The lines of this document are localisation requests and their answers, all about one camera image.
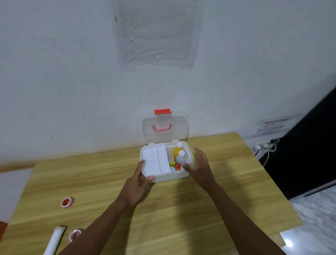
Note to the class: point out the person's left hand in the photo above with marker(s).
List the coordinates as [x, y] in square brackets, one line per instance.
[132, 190]

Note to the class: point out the person's right hand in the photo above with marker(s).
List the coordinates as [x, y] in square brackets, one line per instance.
[200, 172]

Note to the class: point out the person's left thumb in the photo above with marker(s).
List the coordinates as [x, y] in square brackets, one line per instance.
[149, 179]

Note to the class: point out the person's right thumb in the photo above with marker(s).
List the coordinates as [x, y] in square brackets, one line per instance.
[187, 167]

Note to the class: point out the white first aid box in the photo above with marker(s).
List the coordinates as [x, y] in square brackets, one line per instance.
[164, 177]

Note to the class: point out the person's right forearm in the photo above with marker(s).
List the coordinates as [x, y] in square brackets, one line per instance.
[241, 223]

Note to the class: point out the person's left forearm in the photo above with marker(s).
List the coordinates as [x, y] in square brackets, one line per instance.
[97, 231]

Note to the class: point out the small red-capped vial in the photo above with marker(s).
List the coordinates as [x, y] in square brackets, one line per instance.
[178, 166]

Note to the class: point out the clear bottle with white cap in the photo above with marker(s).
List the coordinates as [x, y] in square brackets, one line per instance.
[180, 158]

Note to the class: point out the light blue medicine packet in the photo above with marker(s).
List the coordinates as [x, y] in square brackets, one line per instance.
[173, 169]

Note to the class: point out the yellow medicine packet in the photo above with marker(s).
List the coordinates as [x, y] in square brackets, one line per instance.
[172, 163]

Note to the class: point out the yellow bottle with white cap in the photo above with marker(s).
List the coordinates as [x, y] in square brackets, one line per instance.
[178, 150]

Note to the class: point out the white divided tray insert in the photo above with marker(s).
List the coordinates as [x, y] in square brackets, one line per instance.
[153, 159]

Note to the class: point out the white power strip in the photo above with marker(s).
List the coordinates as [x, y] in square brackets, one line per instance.
[262, 143]

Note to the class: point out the red and white tape roll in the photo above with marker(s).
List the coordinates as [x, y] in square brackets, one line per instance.
[75, 235]
[67, 203]

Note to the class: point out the white paper sign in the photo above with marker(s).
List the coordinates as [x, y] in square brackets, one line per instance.
[273, 126]

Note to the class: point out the white wrapped bandage roll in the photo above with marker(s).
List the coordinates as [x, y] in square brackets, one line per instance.
[55, 240]

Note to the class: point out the taped clear plastic sheet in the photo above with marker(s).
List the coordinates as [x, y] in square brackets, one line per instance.
[157, 34]

